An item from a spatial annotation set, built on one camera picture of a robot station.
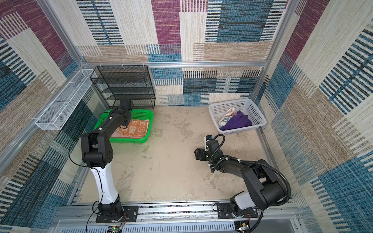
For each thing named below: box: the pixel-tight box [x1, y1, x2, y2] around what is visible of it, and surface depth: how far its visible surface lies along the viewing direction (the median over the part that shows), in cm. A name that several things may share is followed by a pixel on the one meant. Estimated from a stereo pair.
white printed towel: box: [218, 106, 237, 129], surface depth 108 cm
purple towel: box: [219, 110, 253, 131], surface depth 103 cm
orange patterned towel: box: [116, 118, 150, 137], surface depth 104 cm
